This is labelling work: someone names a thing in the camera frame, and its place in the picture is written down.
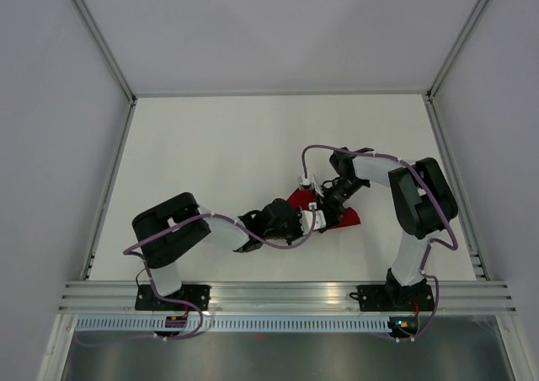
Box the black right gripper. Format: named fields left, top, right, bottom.
left=312, top=178, right=367, bottom=233

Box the red cloth napkin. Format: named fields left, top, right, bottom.
left=286, top=188, right=360, bottom=234

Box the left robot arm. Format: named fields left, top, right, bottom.
left=123, top=192, right=316, bottom=310

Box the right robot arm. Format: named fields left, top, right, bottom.
left=322, top=148, right=458, bottom=312

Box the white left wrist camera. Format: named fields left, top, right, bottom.
left=300, top=202, right=328, bottom=235

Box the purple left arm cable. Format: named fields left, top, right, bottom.
left=122, top=206, right=318, bottom=306

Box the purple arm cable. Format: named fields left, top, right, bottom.
left=122, top=206, right=318, bottom=306
left=301, top=144, right=459, bottom=281

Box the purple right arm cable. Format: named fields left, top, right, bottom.
left=301, top=144, right=459, bottom=281

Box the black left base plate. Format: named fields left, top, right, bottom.
left=135, top=284, right=211, bottom=312

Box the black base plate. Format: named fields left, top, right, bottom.
left=348, top=283, right=435, bottom=313
left=135, top=284, right=211, bottom=312

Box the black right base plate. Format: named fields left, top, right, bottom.
left=348, top=283, right=435, bottom=313

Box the white slotted cable duct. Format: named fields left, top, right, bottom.
left=75, top=314, right=390, bottom=333

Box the aluminium front rail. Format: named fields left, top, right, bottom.
left=57, top=281, right=516, bottom=316

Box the right aluminium frame post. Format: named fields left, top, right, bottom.
left=424, top=0, right=491, bottom=102

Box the aluminium frame post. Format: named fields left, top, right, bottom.
left=424, top=0, right=491, bottom=102
left=58, top=0, right=136, bottom=104

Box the left aluminium frame post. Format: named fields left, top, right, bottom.
left=58, top=0, right=136, bottom=104

